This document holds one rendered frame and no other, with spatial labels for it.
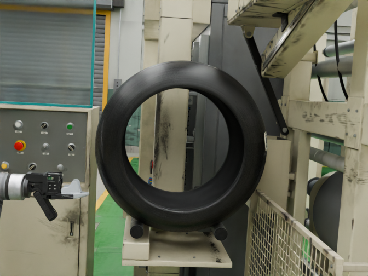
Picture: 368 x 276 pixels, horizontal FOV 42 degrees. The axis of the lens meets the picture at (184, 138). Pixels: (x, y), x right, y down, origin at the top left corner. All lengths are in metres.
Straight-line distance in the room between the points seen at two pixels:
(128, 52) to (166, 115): 8.88
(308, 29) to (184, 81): 0.41
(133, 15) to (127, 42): 0.62
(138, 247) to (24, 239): 0.93
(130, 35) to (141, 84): 9.28
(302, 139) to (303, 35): 0.55
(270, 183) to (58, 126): 1.04
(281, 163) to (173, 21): 0.70
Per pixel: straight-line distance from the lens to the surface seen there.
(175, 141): 1.92
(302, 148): 1.96
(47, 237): 2.41
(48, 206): 1.69
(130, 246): 1.61
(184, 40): 1.92
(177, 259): 1.65
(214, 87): 1.53
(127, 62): 10.75
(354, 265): 1.23
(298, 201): 2.00
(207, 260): 1.66
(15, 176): 1.69
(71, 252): 2.41
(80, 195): 1.66
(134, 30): 10.80
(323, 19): 1.47
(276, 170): 1.93
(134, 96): 1.52
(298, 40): 1.58
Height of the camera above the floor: 1.36
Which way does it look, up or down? 5 degrees down
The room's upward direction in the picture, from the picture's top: 3 degrees clockwise
